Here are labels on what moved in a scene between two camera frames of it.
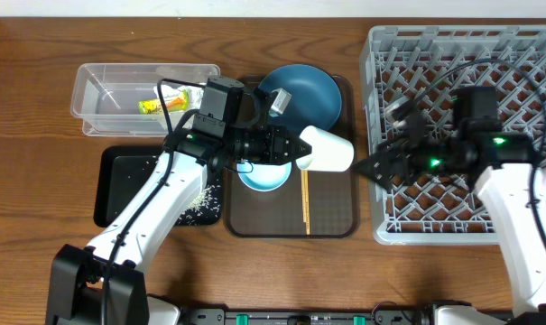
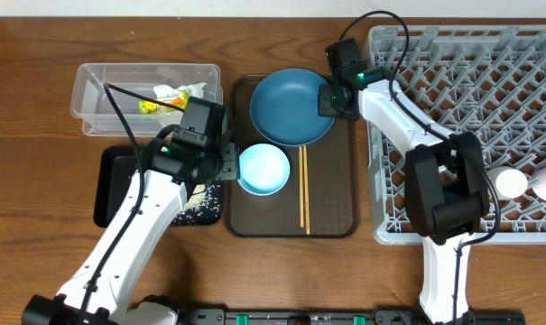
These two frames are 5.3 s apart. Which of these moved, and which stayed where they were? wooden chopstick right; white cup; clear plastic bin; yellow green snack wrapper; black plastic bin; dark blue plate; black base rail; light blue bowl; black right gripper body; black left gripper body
Moved: black left gripper body; black right gripper body; dark blue plate; white cup
Stayed: black base rail; black plastic bin; light blue bowl; wooden chopstick right; yellow green snack wrapper; clear plastic bin
